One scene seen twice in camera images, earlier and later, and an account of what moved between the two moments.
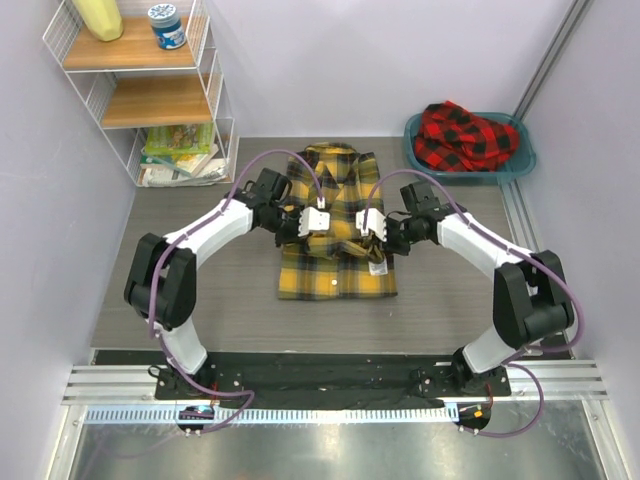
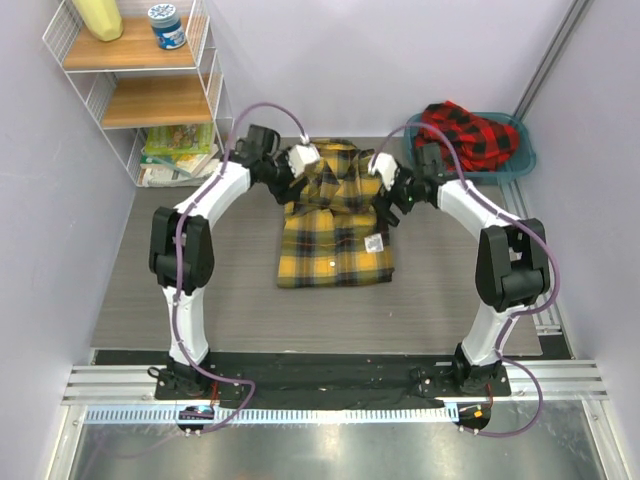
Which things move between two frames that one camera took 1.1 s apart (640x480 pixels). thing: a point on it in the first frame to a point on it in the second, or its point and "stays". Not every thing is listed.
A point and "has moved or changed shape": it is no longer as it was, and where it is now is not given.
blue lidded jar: [167, 27] stays
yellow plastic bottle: [102, 17] stays
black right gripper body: [399, 235] to [404, 191]
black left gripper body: [288, 227] to [279, 175]
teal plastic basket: [513, 169] stays
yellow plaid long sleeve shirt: [338, 263] has moved or changed shape
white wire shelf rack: [131, 84] stays
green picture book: [183, 139] stays
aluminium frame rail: [577, 14] stays
